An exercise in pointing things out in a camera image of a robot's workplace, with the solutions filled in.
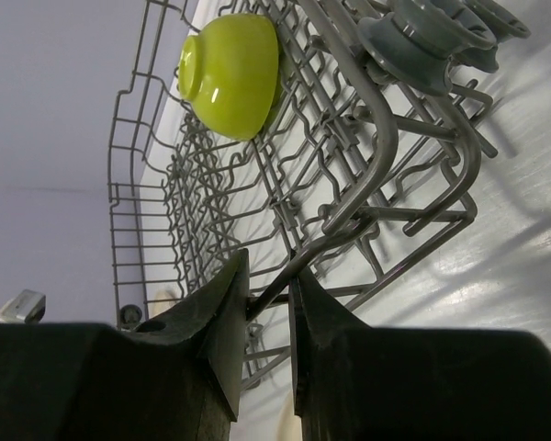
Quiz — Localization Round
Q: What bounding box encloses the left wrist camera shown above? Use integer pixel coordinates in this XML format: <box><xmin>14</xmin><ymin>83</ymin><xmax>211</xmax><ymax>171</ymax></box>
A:
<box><xmin>0</xmin><ymin>289</ymin><xmax>46</xmax><ymax>324</ymax></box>

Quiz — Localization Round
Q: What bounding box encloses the small cream plate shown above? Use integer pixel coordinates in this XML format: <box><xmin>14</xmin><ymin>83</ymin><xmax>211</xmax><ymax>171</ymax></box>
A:
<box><xmin>148</xmin><ymin>282</ymin><xmax>182</xmax><ymax>317</ymax></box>

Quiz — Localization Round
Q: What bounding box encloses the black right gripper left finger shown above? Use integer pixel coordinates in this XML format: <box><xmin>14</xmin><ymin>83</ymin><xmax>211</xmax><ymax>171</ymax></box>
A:
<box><xmin>0</xmin><ymin>250</ymin><xmax>249</xmax><ymax>440</ymax></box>

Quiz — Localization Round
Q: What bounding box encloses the grey wire dish rack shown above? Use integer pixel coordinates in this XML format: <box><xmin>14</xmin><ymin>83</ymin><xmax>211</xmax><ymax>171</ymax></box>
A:
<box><xmin>107</xmin><ymin>1</ymin><xmax>530</xmax><ymax>390</ymax></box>

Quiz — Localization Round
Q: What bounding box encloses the lime green bowl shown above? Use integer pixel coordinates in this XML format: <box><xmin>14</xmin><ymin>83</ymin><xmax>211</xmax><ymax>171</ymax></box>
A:
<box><xmin>177</xmin><ymin>13</ymin><xmax>279</xmax><ymax>141</ymax></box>

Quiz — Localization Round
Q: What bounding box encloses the large pink green plate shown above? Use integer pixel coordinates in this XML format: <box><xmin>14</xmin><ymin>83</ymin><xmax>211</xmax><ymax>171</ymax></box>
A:
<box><xmin>275</xmin><ymin>392</ymin><xmax>303</xmax><ymax>441</ymax></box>

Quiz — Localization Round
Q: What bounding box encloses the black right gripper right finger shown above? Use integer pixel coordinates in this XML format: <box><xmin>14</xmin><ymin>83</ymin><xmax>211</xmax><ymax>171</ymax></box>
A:
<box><xmin>289</xmin><ymin>270</ymin><xmax>551</xmax><ymax>440</ymax></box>

